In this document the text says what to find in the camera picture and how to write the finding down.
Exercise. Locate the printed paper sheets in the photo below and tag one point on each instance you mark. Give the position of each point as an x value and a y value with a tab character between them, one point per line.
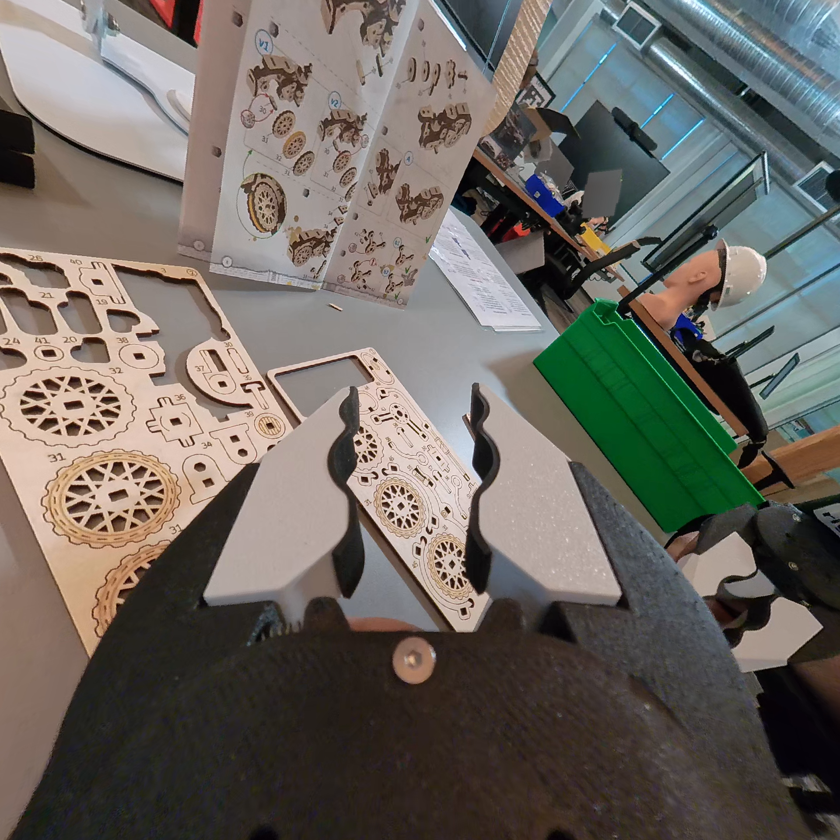
485	282

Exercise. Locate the white hard hat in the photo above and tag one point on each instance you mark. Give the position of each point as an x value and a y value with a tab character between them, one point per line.
745	269

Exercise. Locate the small blue bin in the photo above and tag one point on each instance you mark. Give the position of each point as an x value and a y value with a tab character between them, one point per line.
544	193

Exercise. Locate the background wooden table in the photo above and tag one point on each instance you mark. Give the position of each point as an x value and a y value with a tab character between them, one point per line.
525	197

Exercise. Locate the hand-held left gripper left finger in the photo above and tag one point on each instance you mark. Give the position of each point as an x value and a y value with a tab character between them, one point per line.
289	518

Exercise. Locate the grey desk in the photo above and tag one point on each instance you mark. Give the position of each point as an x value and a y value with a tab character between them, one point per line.
131	210

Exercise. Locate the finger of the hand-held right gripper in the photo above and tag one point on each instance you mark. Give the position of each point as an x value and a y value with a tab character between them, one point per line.
718	564
781	636

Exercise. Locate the wooden puzzle sheet rectangular window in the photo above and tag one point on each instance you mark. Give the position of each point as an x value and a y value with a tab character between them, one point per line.
420	459

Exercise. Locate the wooden puzzle sheet many cutouts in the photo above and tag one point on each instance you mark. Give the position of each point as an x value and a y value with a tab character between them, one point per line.
36	453

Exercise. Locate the computer monitor white stand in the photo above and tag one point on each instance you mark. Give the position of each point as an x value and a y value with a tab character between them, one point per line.
65	98

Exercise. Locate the mannequin bust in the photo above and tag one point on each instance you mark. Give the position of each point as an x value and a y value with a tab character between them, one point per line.
689	282

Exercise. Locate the green plastic bin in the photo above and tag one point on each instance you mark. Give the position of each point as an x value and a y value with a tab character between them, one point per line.
623	407

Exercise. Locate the wooden rail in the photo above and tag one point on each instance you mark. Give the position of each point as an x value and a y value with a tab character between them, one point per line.
807	459

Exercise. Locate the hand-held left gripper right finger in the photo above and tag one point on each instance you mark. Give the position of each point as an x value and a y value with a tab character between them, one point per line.
544	518

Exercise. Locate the folded instruction booklet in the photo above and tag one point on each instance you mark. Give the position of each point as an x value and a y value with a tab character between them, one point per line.
315	164

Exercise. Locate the small black box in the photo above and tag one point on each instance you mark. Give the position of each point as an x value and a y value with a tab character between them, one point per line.
16	167

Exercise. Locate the background black monitor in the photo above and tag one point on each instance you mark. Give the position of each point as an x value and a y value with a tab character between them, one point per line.
604	151

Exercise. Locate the black office chair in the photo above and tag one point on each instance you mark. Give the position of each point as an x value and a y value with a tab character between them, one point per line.
577	269

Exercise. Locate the silver ventilation duct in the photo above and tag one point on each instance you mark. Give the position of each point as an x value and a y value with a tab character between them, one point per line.
722	72

